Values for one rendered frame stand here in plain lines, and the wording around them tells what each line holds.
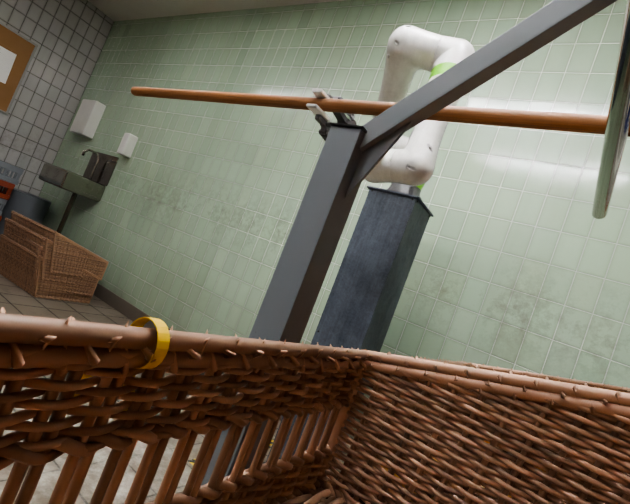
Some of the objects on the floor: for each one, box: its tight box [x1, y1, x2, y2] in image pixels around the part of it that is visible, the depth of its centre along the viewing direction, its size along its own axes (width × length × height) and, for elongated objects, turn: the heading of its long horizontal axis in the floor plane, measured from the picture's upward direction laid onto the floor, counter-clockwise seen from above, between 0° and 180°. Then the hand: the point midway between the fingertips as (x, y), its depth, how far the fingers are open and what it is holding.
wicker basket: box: [0, 234, 96, 303], centre depth 299 cm, size 49×56×28 cm
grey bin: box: [0, 188, 51, 248], centre depth 390 cm, size 38×38×55 cm
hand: (321, 105), depth 99 cm, fingers closed on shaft, 3 cm apart
